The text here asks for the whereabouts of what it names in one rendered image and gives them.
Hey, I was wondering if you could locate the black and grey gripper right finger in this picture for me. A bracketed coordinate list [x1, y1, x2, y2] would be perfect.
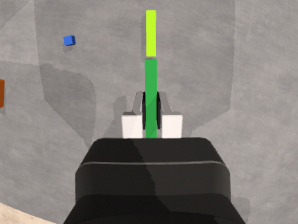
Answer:
[156, 92, 182, 138]

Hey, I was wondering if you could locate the small blue cube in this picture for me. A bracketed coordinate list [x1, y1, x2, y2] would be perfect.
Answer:
[63, 35, 76, 46]

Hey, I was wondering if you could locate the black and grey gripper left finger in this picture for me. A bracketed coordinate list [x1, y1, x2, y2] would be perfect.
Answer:
[122, 92, 146, 138]

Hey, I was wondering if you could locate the orange flat bar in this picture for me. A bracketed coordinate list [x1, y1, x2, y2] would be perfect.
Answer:
[0, 79, 5, 108]

